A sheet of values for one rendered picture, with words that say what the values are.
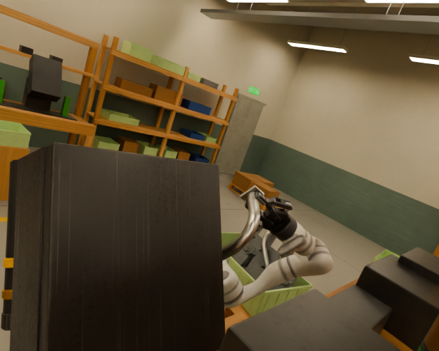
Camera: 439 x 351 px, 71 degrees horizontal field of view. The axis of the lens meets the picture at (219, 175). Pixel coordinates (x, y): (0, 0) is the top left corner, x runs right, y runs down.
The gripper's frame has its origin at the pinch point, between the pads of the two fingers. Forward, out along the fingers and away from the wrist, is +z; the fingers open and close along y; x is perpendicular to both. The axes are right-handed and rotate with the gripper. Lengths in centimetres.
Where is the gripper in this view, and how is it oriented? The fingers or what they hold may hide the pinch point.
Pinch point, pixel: (254, 201)
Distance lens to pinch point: 84.5
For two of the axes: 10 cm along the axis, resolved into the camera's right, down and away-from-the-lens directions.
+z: -6.9, -5.9, -4.2
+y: 7.2, -5.7, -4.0
